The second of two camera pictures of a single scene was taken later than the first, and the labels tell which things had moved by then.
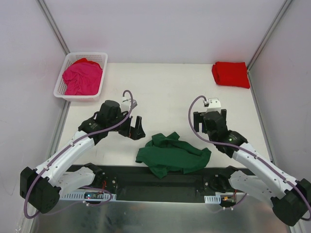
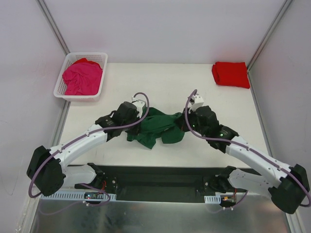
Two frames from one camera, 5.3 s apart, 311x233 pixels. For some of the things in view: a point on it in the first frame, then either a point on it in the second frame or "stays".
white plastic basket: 82,77 stays
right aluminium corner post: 283,10 stays
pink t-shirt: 82,77 stays
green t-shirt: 166,154 → 156,125
